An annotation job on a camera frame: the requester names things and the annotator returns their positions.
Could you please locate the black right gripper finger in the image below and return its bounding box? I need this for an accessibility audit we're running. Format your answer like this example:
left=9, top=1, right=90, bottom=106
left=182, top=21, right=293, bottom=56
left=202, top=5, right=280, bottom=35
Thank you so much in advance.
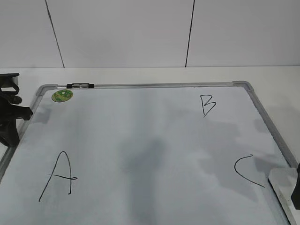
left=291, top=164, right=300, bottom=208

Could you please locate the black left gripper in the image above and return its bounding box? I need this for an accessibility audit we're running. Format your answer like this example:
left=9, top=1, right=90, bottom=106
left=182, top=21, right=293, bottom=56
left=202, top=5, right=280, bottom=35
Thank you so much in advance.
left=0, top=73, right=32, bottom=147

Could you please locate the white whiteboard eraser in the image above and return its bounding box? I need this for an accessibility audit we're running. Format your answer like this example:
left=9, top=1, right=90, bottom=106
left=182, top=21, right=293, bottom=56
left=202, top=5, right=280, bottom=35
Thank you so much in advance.
left=268, top=167, right=298, bottom=207

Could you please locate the green round magnet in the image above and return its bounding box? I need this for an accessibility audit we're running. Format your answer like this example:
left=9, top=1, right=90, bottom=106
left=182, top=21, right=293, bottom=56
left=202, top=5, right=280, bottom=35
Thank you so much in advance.
left=52, top=90, right=73, bottom=103

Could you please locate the white whiteboard with aluminium frame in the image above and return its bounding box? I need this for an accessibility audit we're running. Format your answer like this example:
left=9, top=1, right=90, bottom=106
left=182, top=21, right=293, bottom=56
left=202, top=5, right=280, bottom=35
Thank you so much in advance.
left=0, top=81, right=298, bottom=225

